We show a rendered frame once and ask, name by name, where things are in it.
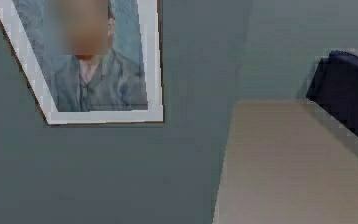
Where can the white framed portrait picture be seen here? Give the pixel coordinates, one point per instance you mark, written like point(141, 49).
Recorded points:
point(100, 83)

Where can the dark blue sofa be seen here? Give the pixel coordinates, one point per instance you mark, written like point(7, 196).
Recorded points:
point(347, 90)

